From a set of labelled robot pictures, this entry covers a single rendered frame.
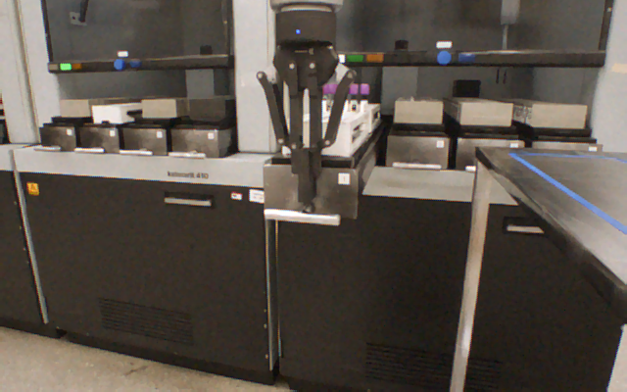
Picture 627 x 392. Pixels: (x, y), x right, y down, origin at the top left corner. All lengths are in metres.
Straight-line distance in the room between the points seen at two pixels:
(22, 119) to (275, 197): 1.16
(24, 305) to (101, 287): 0.38
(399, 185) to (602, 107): 0.48
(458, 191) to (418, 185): 0.09
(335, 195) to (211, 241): 0.62
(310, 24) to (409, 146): 0.49
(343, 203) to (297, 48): 0.21
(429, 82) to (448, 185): 0.88
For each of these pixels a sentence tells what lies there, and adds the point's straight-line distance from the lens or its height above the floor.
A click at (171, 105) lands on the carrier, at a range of 1.15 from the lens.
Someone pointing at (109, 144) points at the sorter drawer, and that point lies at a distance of 1.20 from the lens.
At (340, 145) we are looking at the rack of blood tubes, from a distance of 0.55.
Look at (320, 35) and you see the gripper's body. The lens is 0.47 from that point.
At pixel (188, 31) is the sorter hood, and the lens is 1.12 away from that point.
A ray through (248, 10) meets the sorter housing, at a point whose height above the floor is 1.10.
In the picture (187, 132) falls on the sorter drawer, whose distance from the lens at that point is 1.04.
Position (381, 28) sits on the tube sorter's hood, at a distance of 0.97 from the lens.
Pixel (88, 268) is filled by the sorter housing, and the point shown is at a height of 0.36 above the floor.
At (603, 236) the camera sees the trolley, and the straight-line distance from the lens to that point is 0.31.
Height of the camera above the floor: 0.91
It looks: 14 degrees down
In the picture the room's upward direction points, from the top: straight up
